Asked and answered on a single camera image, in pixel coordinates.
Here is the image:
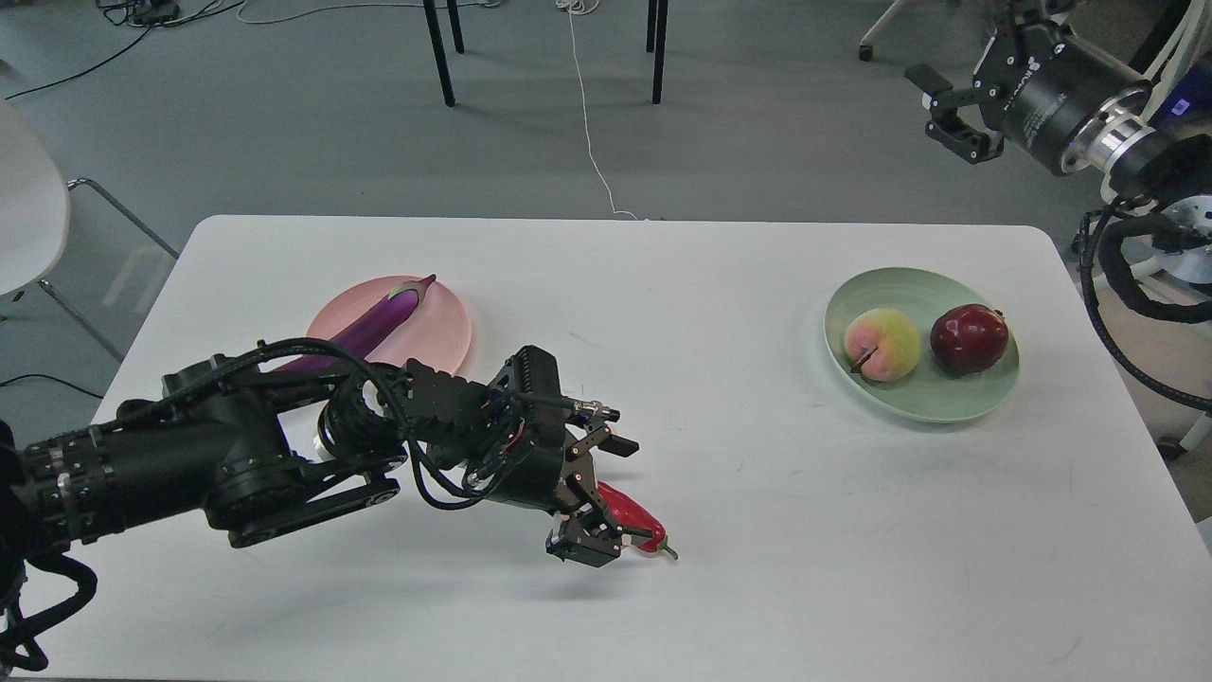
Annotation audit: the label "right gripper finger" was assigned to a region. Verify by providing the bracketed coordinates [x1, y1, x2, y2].
[905, 64, 1005, 165]
[1004, 1, 1079, 39]

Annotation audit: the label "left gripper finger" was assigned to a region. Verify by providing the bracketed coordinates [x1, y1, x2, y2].
[545, 478, 648, 568]
[573, 422, 640, 462]

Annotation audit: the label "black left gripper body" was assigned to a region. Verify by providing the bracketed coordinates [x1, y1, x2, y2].
[485, 423, 607, 515]

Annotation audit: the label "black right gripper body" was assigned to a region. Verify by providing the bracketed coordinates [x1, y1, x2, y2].
[972, 21, 1154, 176]

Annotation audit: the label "red chili pepper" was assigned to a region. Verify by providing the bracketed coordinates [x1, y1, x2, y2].
[598, 482, 679, 560]

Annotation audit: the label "purple eggplant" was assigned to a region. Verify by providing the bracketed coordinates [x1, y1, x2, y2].
[308, 275, 438, 359]

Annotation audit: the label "red pomegranate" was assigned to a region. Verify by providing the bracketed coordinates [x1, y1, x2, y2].
[928, 303, 1011, 376]

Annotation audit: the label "yellow pink peach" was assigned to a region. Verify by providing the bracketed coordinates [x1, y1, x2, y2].
[844, 306, 922, 383]

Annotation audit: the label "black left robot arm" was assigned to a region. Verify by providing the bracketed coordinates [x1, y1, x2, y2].
[2, 338, 669, 674]

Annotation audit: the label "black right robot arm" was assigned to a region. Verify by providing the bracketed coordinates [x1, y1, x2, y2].
[904, 1, 1210, 413]

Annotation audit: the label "office chair base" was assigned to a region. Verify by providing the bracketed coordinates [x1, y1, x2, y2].
[856, 1, 997, 63]

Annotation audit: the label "pink plate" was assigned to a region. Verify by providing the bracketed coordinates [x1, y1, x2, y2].
[307, 276, 471, 374]

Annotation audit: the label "white office chair right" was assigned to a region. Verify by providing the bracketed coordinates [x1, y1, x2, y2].
[1087, 1, 1210, 285]

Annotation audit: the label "green plate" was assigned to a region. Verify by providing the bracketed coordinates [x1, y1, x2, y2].
[822, 267, 1019, 423]

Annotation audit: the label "black table legs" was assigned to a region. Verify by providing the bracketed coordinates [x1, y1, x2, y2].
[421, 0, 669, 107]

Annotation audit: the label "white chair left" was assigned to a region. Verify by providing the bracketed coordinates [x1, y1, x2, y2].
[1, 102, 179, 363]

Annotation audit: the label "white floor cable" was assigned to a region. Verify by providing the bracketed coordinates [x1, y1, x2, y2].
[554, 0, 650, 222]

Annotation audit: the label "black floor cables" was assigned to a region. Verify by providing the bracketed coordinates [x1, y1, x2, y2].
[0, 0, 247, 101]

